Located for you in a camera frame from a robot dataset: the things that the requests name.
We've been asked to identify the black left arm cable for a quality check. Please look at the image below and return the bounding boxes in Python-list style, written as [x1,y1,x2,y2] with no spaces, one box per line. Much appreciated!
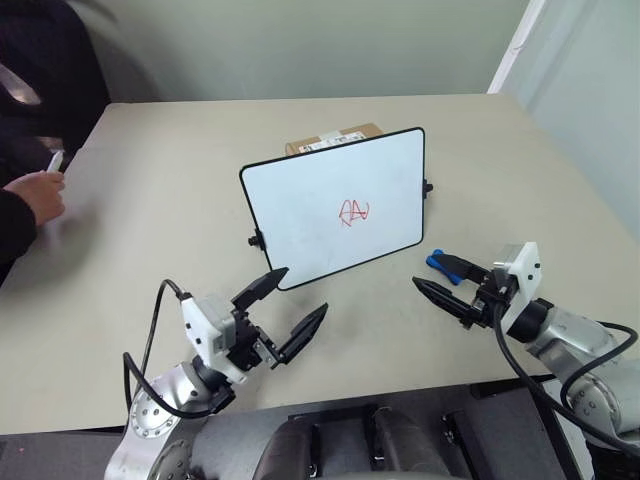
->
[122,278,224,420]

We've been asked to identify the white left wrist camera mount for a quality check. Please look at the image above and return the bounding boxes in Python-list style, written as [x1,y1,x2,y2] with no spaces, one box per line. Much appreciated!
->
[180,293,249,386]

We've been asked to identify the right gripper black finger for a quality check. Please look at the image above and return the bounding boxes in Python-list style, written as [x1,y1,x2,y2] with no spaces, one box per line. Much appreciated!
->
[438,254,490,287]
[411,276,475,327]

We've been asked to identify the person's dark clothed body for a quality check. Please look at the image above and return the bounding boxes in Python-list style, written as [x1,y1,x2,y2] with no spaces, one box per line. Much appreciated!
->
[0,0,112,174]

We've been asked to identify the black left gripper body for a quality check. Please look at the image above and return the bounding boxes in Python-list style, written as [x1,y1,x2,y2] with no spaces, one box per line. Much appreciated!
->
[227,307,281,374]

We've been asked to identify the white board with black frame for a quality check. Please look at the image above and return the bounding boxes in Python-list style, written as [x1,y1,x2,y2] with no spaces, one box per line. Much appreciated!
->
[238,127,435,292]

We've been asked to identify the blue plastic block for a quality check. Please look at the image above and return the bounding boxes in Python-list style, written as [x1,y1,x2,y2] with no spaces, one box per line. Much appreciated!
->
[425,248,462,287]

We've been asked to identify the brown cardboard box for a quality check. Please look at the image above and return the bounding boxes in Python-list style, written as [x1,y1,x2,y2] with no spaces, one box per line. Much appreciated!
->
[284,122,387,158]

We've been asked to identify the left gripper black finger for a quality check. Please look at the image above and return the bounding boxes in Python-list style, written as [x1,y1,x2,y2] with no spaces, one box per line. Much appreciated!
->
[271,302,330,370]
[230,266,291,312]

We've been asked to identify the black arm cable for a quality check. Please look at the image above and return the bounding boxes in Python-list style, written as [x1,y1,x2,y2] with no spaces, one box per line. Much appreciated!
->
[492,294,640,447]
[122,278,224,420]

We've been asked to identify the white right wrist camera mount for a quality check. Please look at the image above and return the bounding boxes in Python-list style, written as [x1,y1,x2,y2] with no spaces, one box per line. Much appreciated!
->
[491,241,544,342]

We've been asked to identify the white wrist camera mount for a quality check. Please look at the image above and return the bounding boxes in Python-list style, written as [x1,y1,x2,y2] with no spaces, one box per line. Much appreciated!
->
[491,241,544,342]
[180,293,249,386]

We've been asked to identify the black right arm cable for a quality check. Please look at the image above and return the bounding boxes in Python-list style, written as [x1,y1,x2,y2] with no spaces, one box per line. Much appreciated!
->
[492,294,640,447]

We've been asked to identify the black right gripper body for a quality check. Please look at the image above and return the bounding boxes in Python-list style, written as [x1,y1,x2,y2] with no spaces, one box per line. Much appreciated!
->
[458,268,517,331]

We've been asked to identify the person's bare hand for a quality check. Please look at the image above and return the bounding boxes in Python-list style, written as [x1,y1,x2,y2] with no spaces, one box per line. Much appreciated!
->
[1,169,68,227]

